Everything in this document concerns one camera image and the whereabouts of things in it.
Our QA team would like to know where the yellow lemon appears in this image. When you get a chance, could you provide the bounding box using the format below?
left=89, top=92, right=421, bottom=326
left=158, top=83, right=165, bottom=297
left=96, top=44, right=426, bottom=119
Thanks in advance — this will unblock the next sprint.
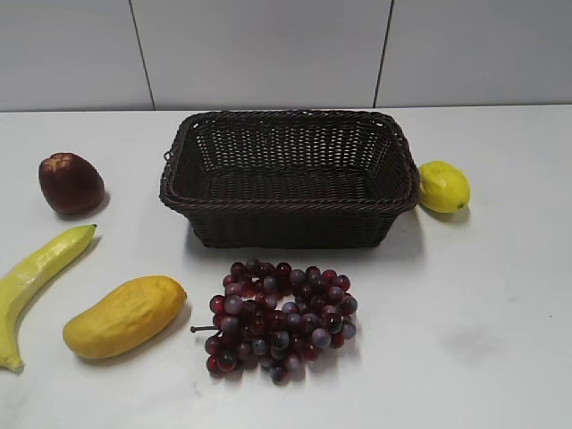
left=419, top=161, right=471, bottom=214

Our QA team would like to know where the yellow mango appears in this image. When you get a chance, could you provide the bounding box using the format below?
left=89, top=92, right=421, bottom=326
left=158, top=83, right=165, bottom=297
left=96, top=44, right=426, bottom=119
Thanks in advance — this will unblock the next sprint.
left=63, top=275, right=187, bottom=359

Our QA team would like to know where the red purple grape bunch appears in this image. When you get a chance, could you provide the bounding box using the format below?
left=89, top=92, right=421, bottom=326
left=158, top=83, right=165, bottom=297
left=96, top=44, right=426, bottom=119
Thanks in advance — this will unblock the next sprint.
left=189, top=258, right=358, bottom=385

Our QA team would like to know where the yellow banana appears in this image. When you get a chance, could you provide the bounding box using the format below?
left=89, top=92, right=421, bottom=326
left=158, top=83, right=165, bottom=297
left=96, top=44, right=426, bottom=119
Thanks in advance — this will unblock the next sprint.
left=1, top=224, right=97, bottom=374

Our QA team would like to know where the dark red apple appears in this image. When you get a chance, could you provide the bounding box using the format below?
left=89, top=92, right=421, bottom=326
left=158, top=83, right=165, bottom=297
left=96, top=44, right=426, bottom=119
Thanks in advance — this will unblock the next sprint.
left=38, top=152, right=105, bottom=216

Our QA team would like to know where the dark woven basket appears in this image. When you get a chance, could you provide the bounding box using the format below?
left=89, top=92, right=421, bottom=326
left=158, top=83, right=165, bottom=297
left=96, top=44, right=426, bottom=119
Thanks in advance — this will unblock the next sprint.
left=160, top=110, right=420, bottom=249

